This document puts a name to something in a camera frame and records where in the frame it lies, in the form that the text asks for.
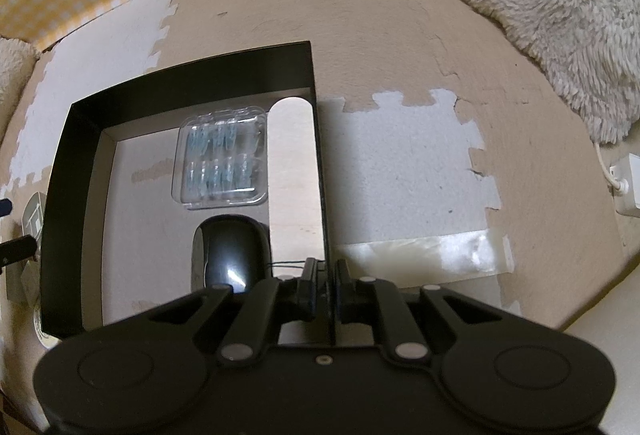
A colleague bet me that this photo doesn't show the white foam mat tile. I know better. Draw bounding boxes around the white foam mat tile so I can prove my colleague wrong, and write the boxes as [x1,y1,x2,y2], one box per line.
[319,89,505,247]
[9,0,187,186]

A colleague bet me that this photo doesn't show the white power cable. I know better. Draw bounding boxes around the white power cable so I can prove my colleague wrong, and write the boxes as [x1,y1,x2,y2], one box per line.
[594,141,629,192]

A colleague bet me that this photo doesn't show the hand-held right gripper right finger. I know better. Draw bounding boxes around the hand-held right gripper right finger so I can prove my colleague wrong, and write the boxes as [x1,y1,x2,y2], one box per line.
[334,260,521,366]

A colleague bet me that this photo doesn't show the white power strip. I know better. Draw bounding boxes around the white power strip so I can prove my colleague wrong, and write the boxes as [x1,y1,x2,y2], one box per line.
[606,154,640,216]

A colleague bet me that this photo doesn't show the white round device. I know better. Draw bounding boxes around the white round device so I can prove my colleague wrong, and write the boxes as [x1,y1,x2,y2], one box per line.
[34,305,67,349]

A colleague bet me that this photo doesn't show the clear plastic case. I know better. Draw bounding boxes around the clear plastic case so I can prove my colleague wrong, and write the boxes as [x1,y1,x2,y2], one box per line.
[172,106,270,206]

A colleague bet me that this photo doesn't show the light wooden board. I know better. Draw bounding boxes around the light wooden board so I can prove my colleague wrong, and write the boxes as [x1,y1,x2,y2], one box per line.
[268,97,325,267]

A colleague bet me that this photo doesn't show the black computer mouse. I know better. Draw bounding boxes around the black computer mouse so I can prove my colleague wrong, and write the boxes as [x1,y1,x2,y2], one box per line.
[191,214,272,295]

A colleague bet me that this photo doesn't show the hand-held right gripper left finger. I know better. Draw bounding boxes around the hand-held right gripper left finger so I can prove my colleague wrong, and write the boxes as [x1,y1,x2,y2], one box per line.
[132,258,325,367]

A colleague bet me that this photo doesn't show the black box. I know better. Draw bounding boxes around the black box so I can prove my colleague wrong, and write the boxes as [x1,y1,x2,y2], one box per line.
[39,41,332,340]

